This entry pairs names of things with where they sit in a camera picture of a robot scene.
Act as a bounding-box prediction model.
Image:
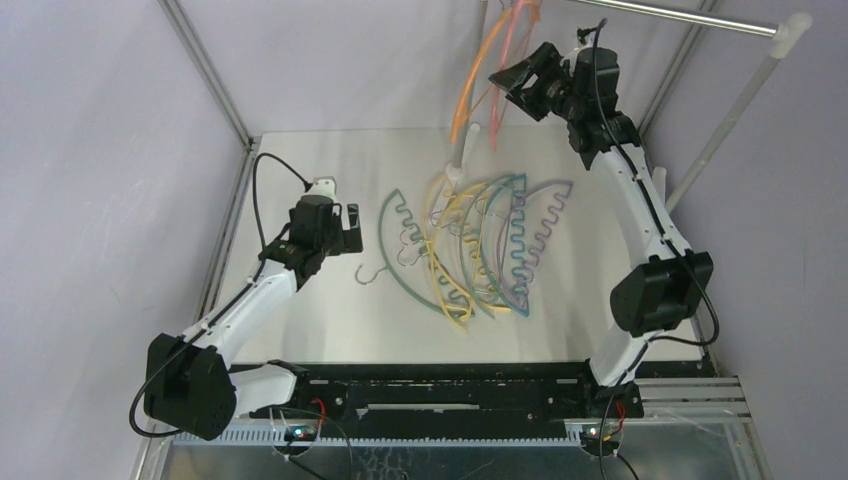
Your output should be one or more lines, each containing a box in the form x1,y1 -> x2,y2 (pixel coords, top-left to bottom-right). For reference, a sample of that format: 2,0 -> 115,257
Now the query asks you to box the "pink plastic hanger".
488,0 -> 543,152

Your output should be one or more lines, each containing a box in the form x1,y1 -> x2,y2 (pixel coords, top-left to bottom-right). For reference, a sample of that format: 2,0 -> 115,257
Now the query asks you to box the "orange plastic hanger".
449,1 -> 539,148

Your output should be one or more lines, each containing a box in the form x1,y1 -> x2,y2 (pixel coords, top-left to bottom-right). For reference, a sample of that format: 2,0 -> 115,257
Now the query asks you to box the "light green plastic hanger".
458,177 -> 501,319

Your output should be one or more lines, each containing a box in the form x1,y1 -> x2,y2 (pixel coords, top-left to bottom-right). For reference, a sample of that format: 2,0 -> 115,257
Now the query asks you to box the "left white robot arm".
131,194 -> 363,440

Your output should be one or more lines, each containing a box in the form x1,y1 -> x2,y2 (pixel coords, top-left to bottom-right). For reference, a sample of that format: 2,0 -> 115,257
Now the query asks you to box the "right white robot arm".
488,42 -> 714,416

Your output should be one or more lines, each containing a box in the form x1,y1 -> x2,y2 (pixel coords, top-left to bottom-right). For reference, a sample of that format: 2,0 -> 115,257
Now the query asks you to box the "dark green plastic hanger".
376,188 -> 474,323

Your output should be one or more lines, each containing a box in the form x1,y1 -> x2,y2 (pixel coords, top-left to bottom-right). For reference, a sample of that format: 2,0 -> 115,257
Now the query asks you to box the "pale yellow plastic hanger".
422,171 -> 464,241

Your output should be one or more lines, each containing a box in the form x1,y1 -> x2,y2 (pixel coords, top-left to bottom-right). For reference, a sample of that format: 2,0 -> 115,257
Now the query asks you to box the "teal plastic hanger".
475,173 -> 530,318

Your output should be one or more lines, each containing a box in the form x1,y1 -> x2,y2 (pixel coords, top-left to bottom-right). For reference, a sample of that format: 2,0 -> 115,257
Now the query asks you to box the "chrome clothes rack bar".
576,0 -> 780,38

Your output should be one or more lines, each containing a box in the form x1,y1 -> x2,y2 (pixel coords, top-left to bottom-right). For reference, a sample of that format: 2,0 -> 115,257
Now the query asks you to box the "left small circuit board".
283,426 -> 318,444

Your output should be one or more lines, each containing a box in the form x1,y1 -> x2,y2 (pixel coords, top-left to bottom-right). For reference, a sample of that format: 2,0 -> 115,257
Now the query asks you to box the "small circuit board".
580,427 -> 612,442
283,426 -> 318,444

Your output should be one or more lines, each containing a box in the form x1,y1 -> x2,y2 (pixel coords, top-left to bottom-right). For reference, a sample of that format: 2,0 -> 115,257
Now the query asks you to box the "right small circuit board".
580,427 -> 612,442

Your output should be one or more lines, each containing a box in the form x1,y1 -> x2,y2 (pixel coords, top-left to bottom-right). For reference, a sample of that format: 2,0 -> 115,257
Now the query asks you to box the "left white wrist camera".
303,176 -> 338,204

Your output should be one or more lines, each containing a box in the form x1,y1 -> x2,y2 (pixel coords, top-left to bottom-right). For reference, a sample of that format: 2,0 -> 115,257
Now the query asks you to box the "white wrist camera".
563,27 -> 597,70
303,176 -> 338,204

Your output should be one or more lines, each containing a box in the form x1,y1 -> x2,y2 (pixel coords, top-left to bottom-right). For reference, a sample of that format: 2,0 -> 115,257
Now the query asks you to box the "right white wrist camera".
563,27 -> 597,70

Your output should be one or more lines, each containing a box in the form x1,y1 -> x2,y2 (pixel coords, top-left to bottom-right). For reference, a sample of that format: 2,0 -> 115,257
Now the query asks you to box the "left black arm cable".
128,152 -> 313,440

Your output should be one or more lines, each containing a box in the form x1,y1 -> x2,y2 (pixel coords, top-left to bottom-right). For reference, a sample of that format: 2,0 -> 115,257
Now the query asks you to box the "white clothes rack left post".
445,1 -> 489,175

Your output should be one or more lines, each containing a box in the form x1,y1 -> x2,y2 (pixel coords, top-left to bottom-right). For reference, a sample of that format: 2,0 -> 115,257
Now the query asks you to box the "left aluminium frame profile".
129,0 -> 261,480

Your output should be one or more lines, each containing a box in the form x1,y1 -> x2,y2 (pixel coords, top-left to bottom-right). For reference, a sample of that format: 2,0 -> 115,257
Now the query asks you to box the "aluminium frame profile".
640,1 -> 795,479
129,0 -> 261,480

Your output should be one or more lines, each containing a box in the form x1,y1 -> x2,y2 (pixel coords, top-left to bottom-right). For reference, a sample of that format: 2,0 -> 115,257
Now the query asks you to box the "white slotted cable duct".
215,421 -> 584,448

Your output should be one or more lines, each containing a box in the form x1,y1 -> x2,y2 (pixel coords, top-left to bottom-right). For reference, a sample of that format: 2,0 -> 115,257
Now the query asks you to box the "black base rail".
247,361 -> 716,433

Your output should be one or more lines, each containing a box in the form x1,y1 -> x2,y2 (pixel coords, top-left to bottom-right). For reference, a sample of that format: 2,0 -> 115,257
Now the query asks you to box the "right aluminium frame profile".
640,1 -> 795,479

